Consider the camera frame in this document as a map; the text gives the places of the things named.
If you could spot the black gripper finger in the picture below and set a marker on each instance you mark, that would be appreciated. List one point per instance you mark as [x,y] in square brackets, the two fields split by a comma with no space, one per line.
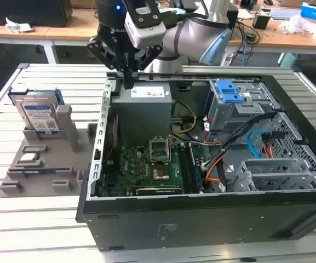
[105,52]
[153,53]

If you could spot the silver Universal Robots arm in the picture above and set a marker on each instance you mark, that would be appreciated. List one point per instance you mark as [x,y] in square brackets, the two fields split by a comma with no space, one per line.
[190,30]

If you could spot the brown cardboard box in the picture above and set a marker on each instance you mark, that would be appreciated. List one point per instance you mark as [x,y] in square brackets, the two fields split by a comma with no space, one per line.
[83,3]

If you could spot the wooden desk white legs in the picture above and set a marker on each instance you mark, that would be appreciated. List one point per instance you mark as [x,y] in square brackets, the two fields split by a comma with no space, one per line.
[73,30]
[15,34]

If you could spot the grey power supply unit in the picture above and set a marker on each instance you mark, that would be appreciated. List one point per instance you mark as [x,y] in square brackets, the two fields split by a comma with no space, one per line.
[141,115]

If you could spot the white power strip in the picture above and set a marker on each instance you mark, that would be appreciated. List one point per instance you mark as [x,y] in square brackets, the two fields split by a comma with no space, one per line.
[226,59]

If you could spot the black computer tower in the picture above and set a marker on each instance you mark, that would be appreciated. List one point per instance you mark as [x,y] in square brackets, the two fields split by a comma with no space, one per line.
[37,13]

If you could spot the blue plastic drive latch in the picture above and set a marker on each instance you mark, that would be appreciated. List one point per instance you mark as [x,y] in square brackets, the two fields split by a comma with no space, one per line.
[229,94]

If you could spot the black speaker box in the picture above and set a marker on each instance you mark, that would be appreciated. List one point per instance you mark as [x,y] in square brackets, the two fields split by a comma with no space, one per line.
[233,19]

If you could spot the crumpled white paper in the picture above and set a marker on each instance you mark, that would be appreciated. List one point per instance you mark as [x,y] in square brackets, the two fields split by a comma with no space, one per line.
[18,26]

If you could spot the grey metal drive cage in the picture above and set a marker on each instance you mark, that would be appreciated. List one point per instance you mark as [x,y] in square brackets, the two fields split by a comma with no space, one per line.
[229,112]

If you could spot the thin metal locking lever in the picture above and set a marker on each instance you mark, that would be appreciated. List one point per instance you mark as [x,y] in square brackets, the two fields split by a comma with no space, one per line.
[169,149]

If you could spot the small black holder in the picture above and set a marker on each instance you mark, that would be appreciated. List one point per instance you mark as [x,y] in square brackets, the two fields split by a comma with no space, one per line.
[260,22]

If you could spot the grey parts rack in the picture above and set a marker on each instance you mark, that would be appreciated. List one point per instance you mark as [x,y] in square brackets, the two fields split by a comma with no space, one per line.
[53,153]

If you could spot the black RAM slot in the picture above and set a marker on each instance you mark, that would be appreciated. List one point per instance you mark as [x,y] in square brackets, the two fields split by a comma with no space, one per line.
[183,167]
[192,167]

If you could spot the green motherboard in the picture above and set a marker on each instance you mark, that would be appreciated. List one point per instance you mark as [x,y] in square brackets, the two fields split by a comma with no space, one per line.
[135,170]

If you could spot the CPU socket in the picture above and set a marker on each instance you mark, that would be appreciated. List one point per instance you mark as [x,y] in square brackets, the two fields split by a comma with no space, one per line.
[160,174]

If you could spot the silver CPU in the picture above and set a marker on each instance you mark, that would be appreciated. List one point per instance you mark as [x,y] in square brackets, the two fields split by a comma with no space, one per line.
[29,157]

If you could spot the blue RAM stick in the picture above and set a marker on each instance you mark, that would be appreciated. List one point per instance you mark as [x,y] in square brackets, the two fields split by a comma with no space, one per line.
[40,171]

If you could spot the pale green bin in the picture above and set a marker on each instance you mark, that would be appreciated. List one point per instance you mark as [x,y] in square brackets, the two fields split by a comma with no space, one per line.
[290,60]

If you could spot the black graphics card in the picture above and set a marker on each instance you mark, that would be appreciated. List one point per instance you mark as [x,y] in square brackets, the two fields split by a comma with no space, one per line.
[157,191]

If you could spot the white plastic bag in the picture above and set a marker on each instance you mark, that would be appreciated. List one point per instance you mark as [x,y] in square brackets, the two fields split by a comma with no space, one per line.
[294,24]

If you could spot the black open PC case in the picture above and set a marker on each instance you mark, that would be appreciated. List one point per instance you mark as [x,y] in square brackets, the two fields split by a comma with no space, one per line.
[201,224]

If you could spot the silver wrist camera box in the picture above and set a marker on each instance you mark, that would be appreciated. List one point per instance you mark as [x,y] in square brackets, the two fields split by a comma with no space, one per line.
[146,35]

